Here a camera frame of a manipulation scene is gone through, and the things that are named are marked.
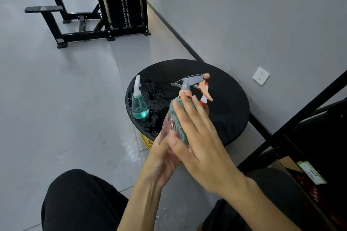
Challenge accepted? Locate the person's left hand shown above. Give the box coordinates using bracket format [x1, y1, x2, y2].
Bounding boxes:
[140, 130, 181, 189]

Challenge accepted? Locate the person's right hand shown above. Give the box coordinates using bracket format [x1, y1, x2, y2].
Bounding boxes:
[167, 91, 247, 197]

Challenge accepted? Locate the green cleaning cloth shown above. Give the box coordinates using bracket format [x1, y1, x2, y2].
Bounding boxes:
[168, 97, 196, 146]

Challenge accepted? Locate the green spray bottle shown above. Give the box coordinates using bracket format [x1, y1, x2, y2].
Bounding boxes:
[131, 74, 150, 120]

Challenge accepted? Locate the pink bottle orange white nozzle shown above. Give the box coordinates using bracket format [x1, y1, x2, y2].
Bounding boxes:
[200, 82, 210, 107]

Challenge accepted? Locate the pink spray bottle grey nozzle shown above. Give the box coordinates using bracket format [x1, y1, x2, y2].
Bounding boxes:
[159, 73, 214, 158]

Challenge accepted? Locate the black metal rack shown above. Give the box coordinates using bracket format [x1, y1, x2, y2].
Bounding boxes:
[237, 70, 347, 231]

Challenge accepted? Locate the person's left forearm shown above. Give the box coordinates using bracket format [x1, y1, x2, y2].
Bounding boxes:
[117, 176, 168, 231]

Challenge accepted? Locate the yellow barrel base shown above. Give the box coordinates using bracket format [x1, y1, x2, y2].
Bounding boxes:
[141, 132, 185, 166]

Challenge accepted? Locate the round black table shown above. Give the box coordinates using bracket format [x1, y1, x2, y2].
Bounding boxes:
[125, 59, 250, 147]

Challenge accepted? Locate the brown cardboard box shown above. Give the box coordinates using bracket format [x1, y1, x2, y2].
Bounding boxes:
[268, 156, 337, 231]

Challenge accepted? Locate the green white label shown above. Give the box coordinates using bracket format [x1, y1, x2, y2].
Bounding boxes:
[296, 161, 327, 186]

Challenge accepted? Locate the white wall socket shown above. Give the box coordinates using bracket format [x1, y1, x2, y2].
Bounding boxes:
[252, 67, 270, 86]

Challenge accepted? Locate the black cable weight machine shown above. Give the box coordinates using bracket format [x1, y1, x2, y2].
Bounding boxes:
[24, 0, 151, 49]

